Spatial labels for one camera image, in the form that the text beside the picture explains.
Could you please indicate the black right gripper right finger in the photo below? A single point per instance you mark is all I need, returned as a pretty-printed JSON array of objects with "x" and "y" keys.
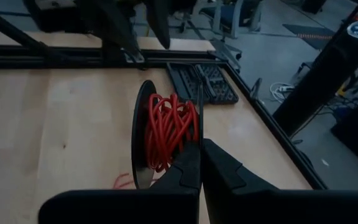
[{"x": 275, "y": 208}]

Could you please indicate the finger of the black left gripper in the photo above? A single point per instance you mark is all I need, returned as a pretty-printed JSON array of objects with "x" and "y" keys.
[{"x": 158, "y": 18}]

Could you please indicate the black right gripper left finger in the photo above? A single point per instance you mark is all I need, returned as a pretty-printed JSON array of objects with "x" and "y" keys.
[{"x": 120, "y": 208}]

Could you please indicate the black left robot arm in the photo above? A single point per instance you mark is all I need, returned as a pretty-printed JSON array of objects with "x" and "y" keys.
[{"x": 113, "y": 25}]

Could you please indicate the white office chair blue seat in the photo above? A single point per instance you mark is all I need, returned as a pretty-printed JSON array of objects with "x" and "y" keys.
[{"x": 225, "y": 15}]

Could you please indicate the black screwdriver bit case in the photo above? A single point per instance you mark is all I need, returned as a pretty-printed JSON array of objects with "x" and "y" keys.
[{"x": 222, "y": 90}]

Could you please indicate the black tower fan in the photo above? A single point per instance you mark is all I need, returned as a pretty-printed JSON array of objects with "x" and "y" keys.
[{"x": 322, "y": 77}]

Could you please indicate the dark floor mat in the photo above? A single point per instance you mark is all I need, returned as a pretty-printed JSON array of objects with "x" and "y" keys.
[{"x": 309, "y": 31}]

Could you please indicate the black angled frame strut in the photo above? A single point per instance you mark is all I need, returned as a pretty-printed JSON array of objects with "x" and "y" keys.
[{"x": 256, "y": 88}]

